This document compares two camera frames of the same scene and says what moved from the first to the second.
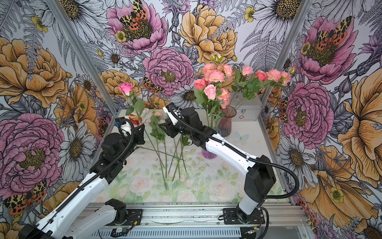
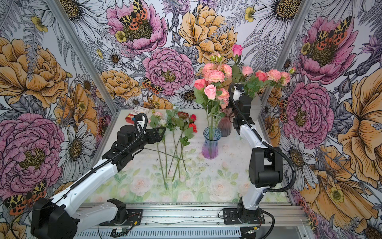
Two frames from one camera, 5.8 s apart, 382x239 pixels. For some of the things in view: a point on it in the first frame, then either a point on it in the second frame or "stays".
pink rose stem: (210, 91) stays
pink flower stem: (224, 95) → (228, 116)
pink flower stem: (200, 85) stays
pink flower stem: (214, 73) stays
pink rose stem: (249, 92) stays
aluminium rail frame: (283, 221) stays
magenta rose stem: (126, 89) → (237, 72)
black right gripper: (170, 131) → (230, 106)
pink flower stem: (155, 124) stays
